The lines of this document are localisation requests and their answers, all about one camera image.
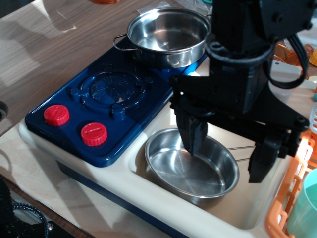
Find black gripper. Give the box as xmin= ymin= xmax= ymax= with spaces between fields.
xmin=169 ymin=46 xmax=309 ymax=183

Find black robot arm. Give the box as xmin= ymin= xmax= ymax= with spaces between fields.
xmin=169 ymin=0 xmax=317 ymax=183

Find cream toy kitchen sink unit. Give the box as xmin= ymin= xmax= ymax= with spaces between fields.
xmin=18 ymin=56 xmax=317 ymax=238

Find blue toy stove top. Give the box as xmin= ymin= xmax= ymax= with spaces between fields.
xmin=25 ymin=47 xmax=200 ymax=167

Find red stove knob right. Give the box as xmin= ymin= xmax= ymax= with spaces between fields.
xmin=80 ymin=122 xmax=108 ymax=147

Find red stove knob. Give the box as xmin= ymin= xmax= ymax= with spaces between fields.
xmin=44 ymin=104 xmax=70 ymax=126
xmin=80 ymin=122 xmax=108 ymax=147

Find red stove knob left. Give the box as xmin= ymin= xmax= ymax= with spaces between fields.
xmin=44 ymin=104 xmax=70 ymax=126

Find orange dish rack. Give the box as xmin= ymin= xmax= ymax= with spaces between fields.
xmin=265 ymin=130 xmax=317 ymax=238

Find orange transparent plastic cup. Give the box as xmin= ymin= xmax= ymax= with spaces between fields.
xmin=273 ymin=44 xmax=301 ymax=66

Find mint green plastic cup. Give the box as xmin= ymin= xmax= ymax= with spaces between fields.
xmin=287 ymin=169 xmax=317 ymax=238

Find yellow toy corn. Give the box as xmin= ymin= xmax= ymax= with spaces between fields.
xmin=309 ymin=49 xmax=317 ymax=66

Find orange object at top edge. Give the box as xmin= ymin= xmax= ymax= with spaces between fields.
xmin=91 ymin=0 xmax=120 ymax=4

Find black round object left edge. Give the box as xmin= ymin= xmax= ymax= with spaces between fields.
xmin=0 ymin=101 xmax=9 ymax=122

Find black ribbed block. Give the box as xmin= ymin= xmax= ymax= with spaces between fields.
xmin=0 ymin=177 xmax=14 ymax=238

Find steel pot with loop handles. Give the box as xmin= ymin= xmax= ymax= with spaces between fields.
xmin=113 ymin=7 xmax=211 ymax=69

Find black braided cable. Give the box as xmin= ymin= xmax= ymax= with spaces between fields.
xmin=9 ymin=203 xmax=49 ymax=238

